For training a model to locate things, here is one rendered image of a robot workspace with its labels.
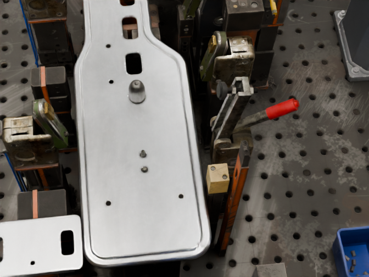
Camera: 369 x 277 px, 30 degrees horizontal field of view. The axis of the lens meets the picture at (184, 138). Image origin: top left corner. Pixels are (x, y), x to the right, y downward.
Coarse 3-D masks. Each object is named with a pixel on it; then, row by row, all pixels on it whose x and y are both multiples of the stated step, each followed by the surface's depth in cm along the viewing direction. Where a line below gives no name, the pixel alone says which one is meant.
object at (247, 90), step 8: (240, 80) 110; (248, 80) 110; (216, 88) 111; (224, 88) 109; (232, 88) 109; (240, 88) 110; (248, 88) 109; (256, 88) 111; (224, 96) 109; (232, 96) 110; (240, 96) 109; (248, 96) 109; (224, 104) 116; (232, 104) 112; (240, 104) 111; (224, 112) 118; (232, 112) 113; (240, 112) 113; (216, 120) 121; (224, 120) 116; (232, 120) 115; (224, 128) 118; (232, 128) 118; (216, 136) 121; (224, 136) 120
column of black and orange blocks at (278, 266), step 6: (270, 264) 98; (276, 264) 98; (282, 264) 98; (258, 270) 97; (264, 270) 97; (270, 270) 97; (276, 270) 97; (282, 270) 97; (252, 276) 102; (258, 276) 97; (264, 276) 97; (270, 276) 97; (276, 276) 97; (282, 276) 97
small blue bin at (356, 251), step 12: (348, 228) 144; (360, 228) 144; (336, 240) 146; (348, 240) 149; (360, 240) 150; (336, 252) 147; (348, 252) 151; (360, 252) 151; (336, 264) 149; (348, 264) 150; (360, 264) 150; (348, 276) 139; (360, 276) 140
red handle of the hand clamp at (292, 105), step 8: (280, 104) 117; (288, 104) 116; (296, 104) 116; (264, 112) 119; (272, 112) 117; (280, 112) 117; (288, 112) 117; (240, 120) 121; (248, 120) 120; (256, 120) 119; (264, 120) 119; (216, 128) 123; (240, 128) 120
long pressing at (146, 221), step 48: (96, 0) 143; (144, 0) 143; (96, 48) 138; (144, 48) 138; (96, 96) 132; (96, 144) 128; (144, 144) 128; (192, 144) 128; (96, 192) 123; (144, 192) 124; (192, 192) 124; (96, 240) 119; (144, 240) 119; (192, 240) 120
